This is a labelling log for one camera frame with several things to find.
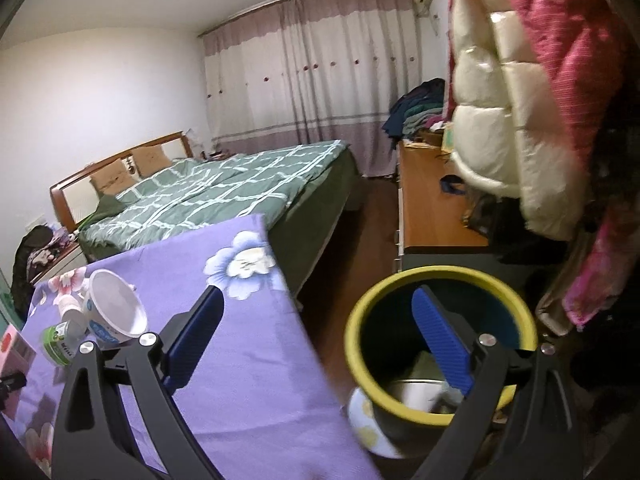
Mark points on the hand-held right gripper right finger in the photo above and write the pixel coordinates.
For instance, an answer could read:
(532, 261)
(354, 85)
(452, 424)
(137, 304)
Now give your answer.
(442, 340)

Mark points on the white plastic cup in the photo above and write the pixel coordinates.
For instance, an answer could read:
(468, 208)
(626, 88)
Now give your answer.
(117, 305)

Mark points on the pink garment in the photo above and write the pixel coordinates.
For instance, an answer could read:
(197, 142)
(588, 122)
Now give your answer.
(600, 270)

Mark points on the wooden dresser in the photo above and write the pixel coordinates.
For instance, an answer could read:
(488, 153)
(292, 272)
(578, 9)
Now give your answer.
(430, 200)

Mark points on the brown plastic tray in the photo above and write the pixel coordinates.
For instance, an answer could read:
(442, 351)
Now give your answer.
(415, 395)

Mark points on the yellow-rimmed dark waste bin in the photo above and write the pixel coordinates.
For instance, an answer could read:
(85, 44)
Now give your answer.
(360, 325)

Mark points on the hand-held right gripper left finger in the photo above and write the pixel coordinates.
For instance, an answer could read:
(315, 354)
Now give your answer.
(195, 340)

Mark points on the bed with green plaid duvet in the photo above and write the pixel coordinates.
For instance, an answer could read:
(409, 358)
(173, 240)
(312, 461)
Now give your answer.
(215, 190)

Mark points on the floral cloth pile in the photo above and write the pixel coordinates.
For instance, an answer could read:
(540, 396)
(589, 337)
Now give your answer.
(55, 247)

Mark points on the green and white bottle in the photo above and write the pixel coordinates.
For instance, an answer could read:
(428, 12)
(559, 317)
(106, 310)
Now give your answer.
(55, 347)

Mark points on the dark hanging clothes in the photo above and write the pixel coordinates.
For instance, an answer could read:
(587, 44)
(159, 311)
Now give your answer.
(25, 260)

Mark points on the pink carton box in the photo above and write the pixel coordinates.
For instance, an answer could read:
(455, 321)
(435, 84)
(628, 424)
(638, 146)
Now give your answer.
(17, 352)

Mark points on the wooden nightstand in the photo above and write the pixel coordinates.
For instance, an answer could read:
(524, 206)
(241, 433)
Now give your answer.
(215, 155)

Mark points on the purple floral tablecloth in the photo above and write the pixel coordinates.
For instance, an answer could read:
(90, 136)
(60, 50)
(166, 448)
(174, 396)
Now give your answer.
(250, 385)

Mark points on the cream puffer jacket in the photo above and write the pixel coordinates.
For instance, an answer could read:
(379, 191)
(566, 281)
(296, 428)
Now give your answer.
(500, 135)

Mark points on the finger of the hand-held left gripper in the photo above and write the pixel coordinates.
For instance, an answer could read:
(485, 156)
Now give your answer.
(12, 382)

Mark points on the pile of folded clothes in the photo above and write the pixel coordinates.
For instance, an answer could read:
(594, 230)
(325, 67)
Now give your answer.
(415, 110)

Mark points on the brown pillow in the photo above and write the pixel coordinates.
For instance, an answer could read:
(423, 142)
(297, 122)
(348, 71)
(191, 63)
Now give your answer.
(112, 177)
(150, 160)

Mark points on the white spray bottle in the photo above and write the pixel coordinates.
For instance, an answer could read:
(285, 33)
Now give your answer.
(72, 316)

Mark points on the wardrobe with sliding doors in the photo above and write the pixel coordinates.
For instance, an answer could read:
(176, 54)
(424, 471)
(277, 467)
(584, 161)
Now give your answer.
(7, 300)

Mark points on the dark bag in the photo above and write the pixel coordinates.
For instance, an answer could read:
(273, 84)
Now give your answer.
(482, 215)

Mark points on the pink and white curtain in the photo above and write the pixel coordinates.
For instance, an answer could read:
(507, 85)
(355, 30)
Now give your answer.
(310, 70)

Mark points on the white nightstand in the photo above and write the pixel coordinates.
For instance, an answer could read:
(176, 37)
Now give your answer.
(65, 260)

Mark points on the white floral stool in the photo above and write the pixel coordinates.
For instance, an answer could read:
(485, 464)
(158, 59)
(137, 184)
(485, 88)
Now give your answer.
(365, 425)

